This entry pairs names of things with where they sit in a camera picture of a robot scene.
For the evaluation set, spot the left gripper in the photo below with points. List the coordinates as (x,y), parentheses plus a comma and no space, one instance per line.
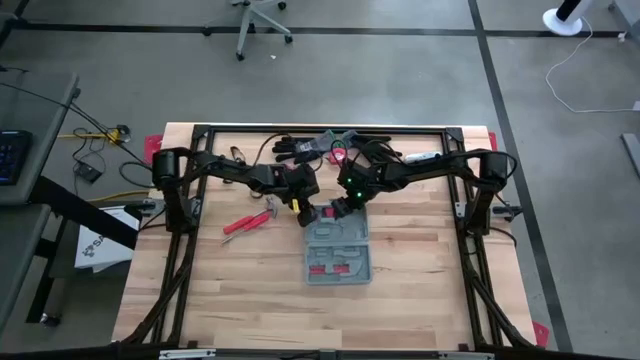
(305,185)

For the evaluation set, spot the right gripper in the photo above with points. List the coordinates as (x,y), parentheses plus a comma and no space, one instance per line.
(356,201)

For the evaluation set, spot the hex key set red holder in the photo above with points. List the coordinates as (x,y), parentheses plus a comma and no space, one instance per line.
(328,213)

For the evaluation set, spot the red tape measure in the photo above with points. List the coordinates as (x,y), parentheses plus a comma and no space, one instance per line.
(334,159)

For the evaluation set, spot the grey plastic tool case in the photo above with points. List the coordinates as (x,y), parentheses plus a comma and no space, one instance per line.
(340,240)

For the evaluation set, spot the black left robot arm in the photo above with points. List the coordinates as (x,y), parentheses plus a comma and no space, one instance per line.
(225,166)

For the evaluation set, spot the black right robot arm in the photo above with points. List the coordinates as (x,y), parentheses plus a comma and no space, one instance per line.
(425,167)

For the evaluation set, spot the yellow tag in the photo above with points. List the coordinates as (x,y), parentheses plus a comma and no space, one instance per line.
(296,206)

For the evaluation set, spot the black work glove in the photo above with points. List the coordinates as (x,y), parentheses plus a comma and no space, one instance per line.
(292,147)
(375,139)

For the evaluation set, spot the clear safety glasses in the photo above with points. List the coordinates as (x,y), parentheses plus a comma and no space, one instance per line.
(236,152)

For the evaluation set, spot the grey utility knife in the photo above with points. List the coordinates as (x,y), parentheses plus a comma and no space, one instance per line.
(425,157)

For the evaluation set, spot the white cardboard box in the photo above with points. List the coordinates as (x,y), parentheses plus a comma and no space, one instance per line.
(100,250)

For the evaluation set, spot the black power adapter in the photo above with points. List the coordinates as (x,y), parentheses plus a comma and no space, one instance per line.
(88,173)

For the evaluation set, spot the black diagonal bar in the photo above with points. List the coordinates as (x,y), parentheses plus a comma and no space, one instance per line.
(80,212)

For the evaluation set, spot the white round stand base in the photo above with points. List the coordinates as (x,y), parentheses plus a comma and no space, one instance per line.
(560,22)

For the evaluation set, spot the grey desk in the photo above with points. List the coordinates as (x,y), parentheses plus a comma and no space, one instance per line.
(15,250)
(35,110)

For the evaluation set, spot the black keyboard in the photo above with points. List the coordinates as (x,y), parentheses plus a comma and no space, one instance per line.
(12,157)

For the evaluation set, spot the white plug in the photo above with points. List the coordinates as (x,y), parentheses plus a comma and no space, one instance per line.
(623,36)

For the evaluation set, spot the grey furniture corner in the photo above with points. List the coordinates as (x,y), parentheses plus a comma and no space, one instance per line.
(630,10)

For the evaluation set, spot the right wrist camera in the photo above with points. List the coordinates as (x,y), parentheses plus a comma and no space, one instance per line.
(341,207)

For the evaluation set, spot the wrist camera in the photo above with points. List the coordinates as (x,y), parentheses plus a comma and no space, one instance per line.
(308,216)
(341,207)

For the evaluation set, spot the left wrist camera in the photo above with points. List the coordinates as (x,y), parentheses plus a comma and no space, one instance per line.
(308,216)

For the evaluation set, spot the silver bracket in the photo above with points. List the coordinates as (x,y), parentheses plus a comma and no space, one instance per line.
(187,354)
(465,356)

